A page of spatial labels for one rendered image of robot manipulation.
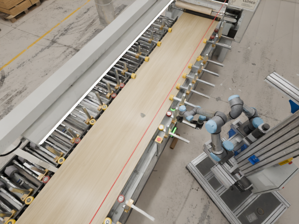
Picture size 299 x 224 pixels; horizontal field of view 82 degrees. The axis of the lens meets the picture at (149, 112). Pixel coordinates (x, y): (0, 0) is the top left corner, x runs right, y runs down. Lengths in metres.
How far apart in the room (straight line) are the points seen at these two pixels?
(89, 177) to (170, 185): 1.38
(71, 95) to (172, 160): 2.51
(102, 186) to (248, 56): 4.53
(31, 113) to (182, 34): 3.35
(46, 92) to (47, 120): 0.12
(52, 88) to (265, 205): 3.06
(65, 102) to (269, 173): 1.94
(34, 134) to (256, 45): 5.47
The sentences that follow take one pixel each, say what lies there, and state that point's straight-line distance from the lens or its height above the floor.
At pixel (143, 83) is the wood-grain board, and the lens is 2.81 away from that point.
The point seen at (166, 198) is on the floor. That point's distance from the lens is 3.04.
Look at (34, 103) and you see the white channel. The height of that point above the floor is 2.46.
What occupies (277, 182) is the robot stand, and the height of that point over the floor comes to 1.23.
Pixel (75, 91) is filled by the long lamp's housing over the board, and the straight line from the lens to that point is 0.91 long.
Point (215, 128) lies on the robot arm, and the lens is 1.68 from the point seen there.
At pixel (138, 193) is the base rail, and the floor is 0.70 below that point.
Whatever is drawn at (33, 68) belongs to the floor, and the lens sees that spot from 5.22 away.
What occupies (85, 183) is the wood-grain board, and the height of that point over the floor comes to 0.90.
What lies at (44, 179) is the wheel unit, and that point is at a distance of 2.49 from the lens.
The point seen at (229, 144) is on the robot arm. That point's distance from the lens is 2.06.
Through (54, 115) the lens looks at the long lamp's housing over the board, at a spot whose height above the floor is 2.37.
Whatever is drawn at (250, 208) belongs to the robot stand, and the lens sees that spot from 3.15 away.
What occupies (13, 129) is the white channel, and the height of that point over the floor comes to 2.46.
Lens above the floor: 3.02
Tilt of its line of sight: 58 degrees down
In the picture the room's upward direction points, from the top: 1 degrees counter-clockwise
